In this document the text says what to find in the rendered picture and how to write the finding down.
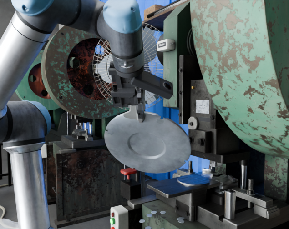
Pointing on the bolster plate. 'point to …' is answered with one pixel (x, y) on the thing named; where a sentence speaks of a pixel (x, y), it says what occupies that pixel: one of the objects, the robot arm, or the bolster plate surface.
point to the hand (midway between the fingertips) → (143, 117)
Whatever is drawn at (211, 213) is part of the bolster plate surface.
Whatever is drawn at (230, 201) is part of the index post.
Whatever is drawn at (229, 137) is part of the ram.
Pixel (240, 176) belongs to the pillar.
